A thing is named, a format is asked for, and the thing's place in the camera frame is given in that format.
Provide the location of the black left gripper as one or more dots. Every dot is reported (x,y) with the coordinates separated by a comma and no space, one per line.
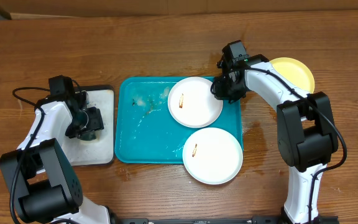
(96,122)

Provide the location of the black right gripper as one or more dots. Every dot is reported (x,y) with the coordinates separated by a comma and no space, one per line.
(220,94)

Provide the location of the white plate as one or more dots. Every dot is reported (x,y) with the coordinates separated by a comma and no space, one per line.
(212,156)
(191,103)

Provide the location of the yellow round plate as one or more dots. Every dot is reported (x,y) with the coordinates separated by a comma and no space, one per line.
(295,71)

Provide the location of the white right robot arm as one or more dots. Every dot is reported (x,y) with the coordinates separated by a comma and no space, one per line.
(305,133)

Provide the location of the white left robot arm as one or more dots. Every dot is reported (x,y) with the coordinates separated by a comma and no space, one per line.
(42,184)

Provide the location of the black soapy water tray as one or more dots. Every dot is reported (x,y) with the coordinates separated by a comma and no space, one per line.
(101,149)

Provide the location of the teal plastic tray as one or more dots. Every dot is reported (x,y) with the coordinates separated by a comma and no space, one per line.
(146,132)

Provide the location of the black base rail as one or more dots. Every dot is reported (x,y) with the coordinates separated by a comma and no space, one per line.
(253,220)

